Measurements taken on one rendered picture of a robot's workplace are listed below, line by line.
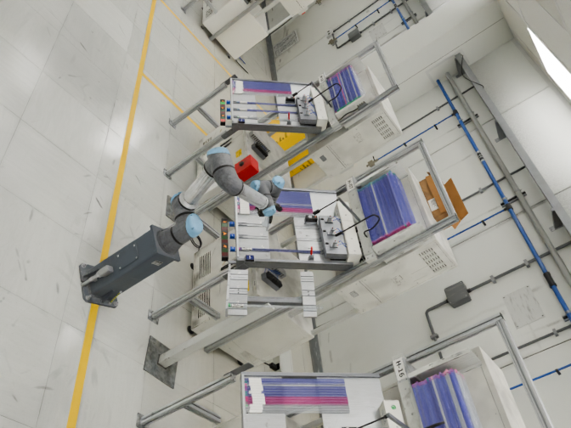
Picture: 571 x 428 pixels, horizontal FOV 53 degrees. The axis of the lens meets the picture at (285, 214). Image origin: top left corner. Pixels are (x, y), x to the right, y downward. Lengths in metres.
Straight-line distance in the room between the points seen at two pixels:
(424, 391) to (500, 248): 2.35
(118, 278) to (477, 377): 1.95
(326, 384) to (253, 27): 5.56
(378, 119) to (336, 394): 2.42
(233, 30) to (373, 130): 3.48
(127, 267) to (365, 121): 2.30
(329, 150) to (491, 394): 2.51
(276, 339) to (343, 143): 1.70
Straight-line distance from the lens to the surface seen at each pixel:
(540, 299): 4.67
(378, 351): 5.02
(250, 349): 4.13
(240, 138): 4.95
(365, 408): 2.99
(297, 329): 3.98
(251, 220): 3.68
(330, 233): 3.60
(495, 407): 2.95
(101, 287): 3.41
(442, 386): 2.86
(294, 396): 2.92
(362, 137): 4.73
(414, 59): 6.49
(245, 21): 7.68
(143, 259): 3.21
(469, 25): 6.51
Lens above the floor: 2.25
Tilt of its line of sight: 20 degrees down
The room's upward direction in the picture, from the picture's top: 59 degrees clockwise
